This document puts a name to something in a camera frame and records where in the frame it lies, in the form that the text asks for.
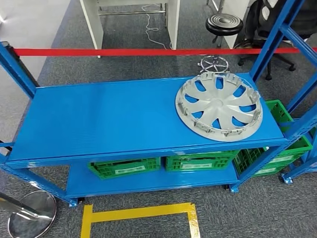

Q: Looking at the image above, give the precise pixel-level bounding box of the blue metal shelf rack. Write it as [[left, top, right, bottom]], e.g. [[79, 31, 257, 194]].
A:
[[281, 108, 317, 184], [0, 0, 317, 208]]

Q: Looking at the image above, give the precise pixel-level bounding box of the red barrier belt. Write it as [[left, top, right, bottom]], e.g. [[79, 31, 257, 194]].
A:
[[14, 47, 317, 57]]

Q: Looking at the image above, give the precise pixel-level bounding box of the silver wheel hubcap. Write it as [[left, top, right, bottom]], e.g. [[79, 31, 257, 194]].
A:
[[175, 72, 263, 142]]

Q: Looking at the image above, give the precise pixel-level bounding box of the black round stool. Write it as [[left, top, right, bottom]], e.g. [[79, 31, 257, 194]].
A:
[[198, 13, 244, 75]]

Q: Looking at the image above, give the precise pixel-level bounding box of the black office chair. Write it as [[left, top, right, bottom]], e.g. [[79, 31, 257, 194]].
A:
[[234, 0, 317, 81]]

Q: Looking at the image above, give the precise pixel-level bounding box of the white floor cable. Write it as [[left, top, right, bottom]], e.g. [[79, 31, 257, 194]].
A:
[[141, 3, 173, 51]]

